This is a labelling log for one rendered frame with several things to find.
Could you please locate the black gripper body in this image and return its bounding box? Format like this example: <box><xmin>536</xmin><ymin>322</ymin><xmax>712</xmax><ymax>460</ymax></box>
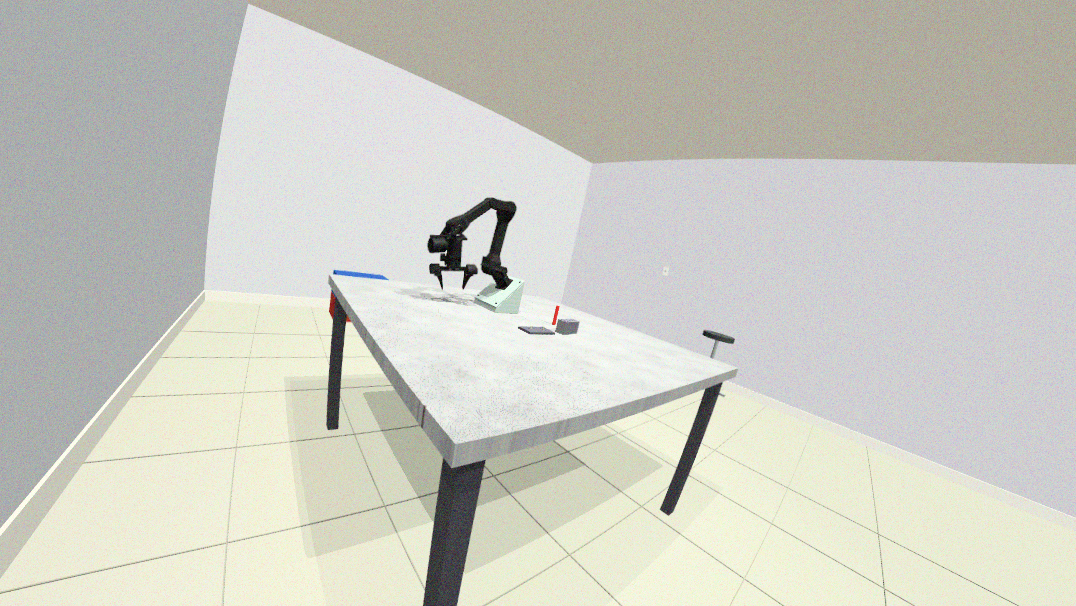
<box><xmin>429</xmin><ymin>251</ymin><xmax>478</xmax><ymax>274</ymax></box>

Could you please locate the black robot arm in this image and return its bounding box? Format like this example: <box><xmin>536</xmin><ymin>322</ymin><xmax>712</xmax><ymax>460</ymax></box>
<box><xmin>427</xmin><ymin>197</ymin><xmax>516</xmax><ymax>290</ymax></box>

